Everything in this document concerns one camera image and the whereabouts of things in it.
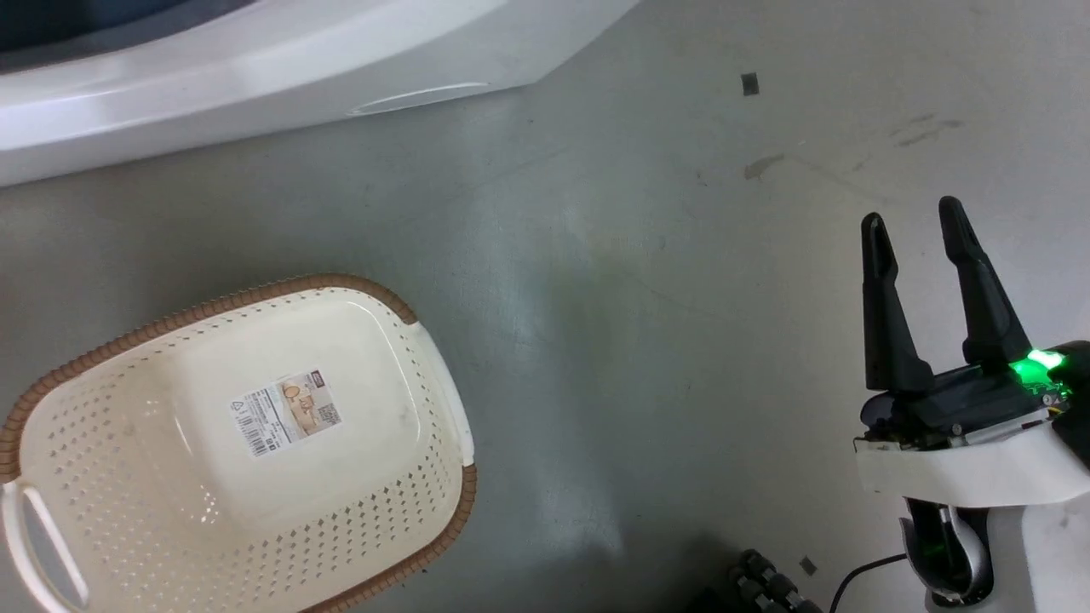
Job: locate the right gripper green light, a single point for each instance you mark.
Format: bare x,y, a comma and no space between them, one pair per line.
962,460

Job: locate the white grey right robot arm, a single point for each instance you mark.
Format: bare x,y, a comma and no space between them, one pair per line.
1043,553

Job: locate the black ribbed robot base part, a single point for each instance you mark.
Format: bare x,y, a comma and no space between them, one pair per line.
771,587

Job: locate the cream perforated plastic laundry basket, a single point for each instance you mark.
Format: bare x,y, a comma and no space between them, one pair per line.
358,502

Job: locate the white washing machine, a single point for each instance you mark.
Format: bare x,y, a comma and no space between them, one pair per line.
255,68

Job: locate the small grey floor tape square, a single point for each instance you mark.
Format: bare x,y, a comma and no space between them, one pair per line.
750,83
807,564

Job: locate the printed paper label sticker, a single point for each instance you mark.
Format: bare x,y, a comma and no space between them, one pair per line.
285,413

